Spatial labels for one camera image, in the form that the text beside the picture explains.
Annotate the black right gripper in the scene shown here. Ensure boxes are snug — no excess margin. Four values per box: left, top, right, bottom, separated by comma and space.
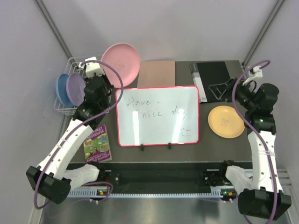
209, 77, 256, 111

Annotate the yellow bear plate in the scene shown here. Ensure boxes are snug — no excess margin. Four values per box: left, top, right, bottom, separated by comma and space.
208, 105, 245, 139

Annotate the pink plate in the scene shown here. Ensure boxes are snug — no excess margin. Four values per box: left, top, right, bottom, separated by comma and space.
101, 43, 141, 86

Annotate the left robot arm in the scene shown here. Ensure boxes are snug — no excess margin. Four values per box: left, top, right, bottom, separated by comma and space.
26, 75, 113, 209

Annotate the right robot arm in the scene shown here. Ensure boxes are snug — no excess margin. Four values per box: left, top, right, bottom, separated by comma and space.
208, 78, 292, 223

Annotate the black folder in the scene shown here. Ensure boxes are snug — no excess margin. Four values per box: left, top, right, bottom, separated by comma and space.
189, 62, 231, 103

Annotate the purple plate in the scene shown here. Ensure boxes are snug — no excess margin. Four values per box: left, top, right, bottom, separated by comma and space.
66, 73, 85, 106

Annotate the blue plate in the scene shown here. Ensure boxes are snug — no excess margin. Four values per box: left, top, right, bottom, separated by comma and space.
55, 73, 74, 108

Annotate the purple treehouse children's book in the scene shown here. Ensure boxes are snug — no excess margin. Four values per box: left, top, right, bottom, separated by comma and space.
83, 125, 112, 163

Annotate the red framed whiteboard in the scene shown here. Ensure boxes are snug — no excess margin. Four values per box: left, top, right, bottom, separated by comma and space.
115, 86, 199, 147

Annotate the brown cardboard sheet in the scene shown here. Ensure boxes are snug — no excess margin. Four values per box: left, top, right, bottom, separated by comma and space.
137, 60, 175, 88

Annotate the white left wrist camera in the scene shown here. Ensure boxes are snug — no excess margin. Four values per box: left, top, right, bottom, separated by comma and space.
79, 62, 105, 78

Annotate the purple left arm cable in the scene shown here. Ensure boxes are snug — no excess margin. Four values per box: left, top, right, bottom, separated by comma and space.
34, 60, 123, 210

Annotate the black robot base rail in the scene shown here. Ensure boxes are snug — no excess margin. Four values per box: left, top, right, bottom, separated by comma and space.
67, 162, 236, 194

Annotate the grey slotted cable duct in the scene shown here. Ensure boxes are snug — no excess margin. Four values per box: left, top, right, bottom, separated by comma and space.
67, 188, 237, 198

